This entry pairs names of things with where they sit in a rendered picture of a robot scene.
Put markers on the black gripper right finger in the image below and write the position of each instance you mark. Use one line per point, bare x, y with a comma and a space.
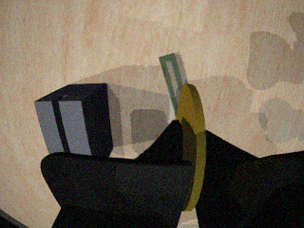
237, 183

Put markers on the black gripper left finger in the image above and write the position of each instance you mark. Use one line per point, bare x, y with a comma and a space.
153, 185

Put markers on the gold coin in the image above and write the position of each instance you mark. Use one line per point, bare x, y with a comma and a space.
193, 144

